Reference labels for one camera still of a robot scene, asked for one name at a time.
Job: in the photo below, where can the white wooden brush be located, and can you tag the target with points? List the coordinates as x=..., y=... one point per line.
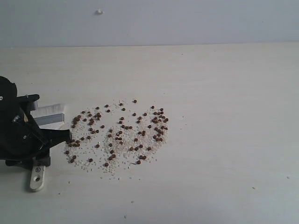
x=47, y=117

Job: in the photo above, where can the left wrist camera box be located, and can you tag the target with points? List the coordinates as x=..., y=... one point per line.
x=28, y=103

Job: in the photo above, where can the brown beans and crumbs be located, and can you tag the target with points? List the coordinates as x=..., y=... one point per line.
x=116, y=137

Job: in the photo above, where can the small white wall hook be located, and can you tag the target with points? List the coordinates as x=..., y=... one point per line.
x=99, y=12

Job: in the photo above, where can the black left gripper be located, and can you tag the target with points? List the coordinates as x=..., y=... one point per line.
x=21, y=139

